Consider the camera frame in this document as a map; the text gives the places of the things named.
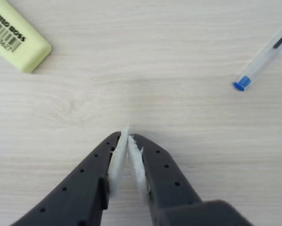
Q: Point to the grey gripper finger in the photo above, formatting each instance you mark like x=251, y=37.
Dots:
x=169, y=188
x=79, y=188

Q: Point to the clear ballpoint pen blue cap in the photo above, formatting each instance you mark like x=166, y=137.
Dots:
x=243, y=82

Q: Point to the yellow highlighter with black cap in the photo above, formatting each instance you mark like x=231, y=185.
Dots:
x=32, y=56

